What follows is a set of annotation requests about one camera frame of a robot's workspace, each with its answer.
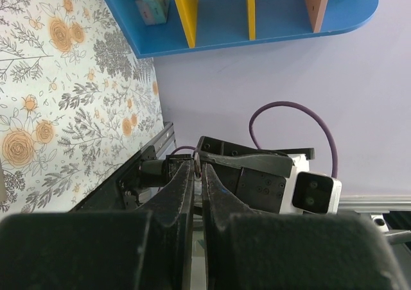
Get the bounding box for blue shelf unit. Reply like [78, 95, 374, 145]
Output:
[105, 0, 379, 58]

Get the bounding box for beige remote control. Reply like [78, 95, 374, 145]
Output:
[0, 165, 7, 202]

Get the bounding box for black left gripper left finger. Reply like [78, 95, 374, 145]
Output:
[1, 161, 195, 289]

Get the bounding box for pastel tissue packs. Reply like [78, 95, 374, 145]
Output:
[134, 0, 170, 26]

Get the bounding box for black orange battery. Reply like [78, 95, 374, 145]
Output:
[193, 151, 202, 180]

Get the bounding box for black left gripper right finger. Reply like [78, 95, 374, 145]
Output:
[202, 164, 401, 289]

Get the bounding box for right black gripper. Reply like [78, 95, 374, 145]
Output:
[196, 136, 315, 214]

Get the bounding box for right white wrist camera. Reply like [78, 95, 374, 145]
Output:
[279, 154, 342, 214]

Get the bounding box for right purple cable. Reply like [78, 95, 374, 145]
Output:
[166, 101, 338, 178]

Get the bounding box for floral patterned table mat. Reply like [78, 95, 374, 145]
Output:
[1, 0, 163, 217]

